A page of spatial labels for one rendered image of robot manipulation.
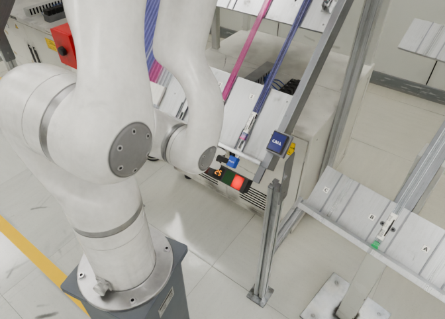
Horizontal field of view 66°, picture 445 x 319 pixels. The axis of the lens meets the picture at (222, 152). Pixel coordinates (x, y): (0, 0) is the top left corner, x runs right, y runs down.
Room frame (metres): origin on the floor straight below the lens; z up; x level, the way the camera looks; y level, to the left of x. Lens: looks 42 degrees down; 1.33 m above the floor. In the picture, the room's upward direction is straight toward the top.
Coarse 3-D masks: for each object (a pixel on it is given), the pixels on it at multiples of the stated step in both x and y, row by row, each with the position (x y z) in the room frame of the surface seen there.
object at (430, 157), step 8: (440, 136) 0.52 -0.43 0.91; (440, 144) 0.51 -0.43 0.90; (432, 152) 0.50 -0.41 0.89; (424, 160) 0.49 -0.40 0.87; (432, 160) 0.49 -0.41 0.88; (424, 168) 0.48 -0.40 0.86; (416, 176) 0.47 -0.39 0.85; (416, 184) 0.46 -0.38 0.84; (408, 192) 0.45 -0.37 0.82; (400, 200) 0.45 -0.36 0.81; (408, 200) 0.44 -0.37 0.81; (400, 208) 0.43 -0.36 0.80; (376, 240) 0.40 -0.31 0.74
